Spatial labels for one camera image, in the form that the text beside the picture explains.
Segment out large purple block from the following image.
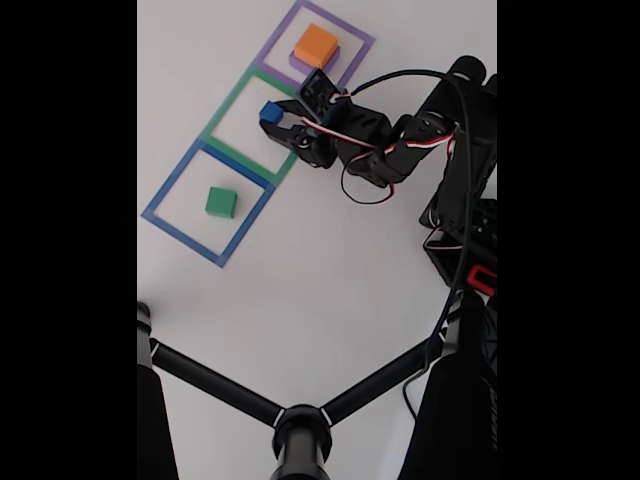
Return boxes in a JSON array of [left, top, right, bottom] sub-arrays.
[[288, 44, 343, 81]]

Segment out small blue cube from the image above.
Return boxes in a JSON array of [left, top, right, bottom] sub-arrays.
[[258, 100, 284, 125]]

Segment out thin black looped cable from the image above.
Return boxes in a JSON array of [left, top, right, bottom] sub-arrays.
[[340, 159, 397, 205]]

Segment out purple tape square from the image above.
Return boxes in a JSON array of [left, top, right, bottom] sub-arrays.
[[253, 0, 376, 101]]

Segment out red white servo cable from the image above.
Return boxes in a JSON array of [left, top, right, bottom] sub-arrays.
[[302, 115, 461, 161], [422, 227, 469, 252]]

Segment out green cube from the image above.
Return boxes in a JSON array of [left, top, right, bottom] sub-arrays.
[[205, 186, 238, 219]]

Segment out blue camera circuit board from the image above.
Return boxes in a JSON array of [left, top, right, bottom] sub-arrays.
[[298, 67, 354, 126]]

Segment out green tape square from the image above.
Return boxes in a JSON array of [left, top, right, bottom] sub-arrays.
[[199, 63, 301, 187]]

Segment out black tripod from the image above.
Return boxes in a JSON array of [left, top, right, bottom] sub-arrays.
[[137, 299, 498, 480]]

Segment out blue tape square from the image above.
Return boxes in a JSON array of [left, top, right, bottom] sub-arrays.
[[141, 139, 276, 269]]

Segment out red clamp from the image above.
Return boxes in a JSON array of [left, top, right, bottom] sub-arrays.
[[465, 266, 498, 297]]

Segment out orange block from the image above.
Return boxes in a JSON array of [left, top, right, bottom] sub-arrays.
[[293, 22, 339, 69]]

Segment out long black cable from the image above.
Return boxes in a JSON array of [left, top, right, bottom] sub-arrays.
[[349, 68, 498, 421]]

